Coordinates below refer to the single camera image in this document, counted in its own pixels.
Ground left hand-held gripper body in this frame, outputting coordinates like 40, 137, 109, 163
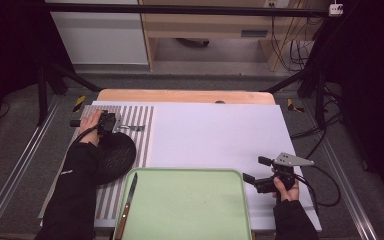
69, 111, 124, 136

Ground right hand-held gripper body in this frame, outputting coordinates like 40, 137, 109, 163
254, 151, 315, 195

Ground black textured plate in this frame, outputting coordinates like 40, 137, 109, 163
92, 131, 137, 186

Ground green tray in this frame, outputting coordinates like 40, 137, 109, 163
112, 167, 253, 240

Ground knife with wooden handle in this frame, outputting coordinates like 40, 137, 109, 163
114, 172, 139, 240

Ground person's left hand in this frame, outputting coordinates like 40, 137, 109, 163
79, 109, 104, 147

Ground person's right hand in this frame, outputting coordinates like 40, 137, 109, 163
272, 177, 301, 203

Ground striped placemat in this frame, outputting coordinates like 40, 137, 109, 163
38, 104, 155, 221

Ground yellow black tape strip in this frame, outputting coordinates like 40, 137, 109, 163
72, 95, 87, 113
286, 98, 306, 114

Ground white board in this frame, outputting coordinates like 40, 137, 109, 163
39, 100, 323, 233

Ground black metal stand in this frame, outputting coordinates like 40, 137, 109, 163
264, 64, 329, 127
35, 58, 103, 127

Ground white cabinet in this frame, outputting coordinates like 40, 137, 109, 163
44, 0, 150, 66

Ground black curtain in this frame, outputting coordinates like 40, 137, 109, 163
0, 0, 76, 141
313, 0, 384, 204

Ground wooden desk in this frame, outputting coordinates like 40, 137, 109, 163
137, 0, 332, 73

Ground left hand-held gripper cable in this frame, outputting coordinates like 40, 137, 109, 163
74, 122, 103, 145

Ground hand-held gripper cable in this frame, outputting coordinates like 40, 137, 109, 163
293, 164, 343, 208
74, 122, 103, 145

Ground right hand-held gripper cable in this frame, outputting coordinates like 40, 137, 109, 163
293, 164, 343, 208

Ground black floor cables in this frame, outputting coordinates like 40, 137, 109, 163
289, 81, 345, 162

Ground metal floor rail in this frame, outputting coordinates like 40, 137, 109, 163
303, 99, 379, 240
0, 95, 63, 240

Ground bundle of hanging cables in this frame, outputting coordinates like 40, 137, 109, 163
269, 15, 325, 73

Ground black horizontal frame bar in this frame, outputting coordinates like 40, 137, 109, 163
44, 2, 331, 18

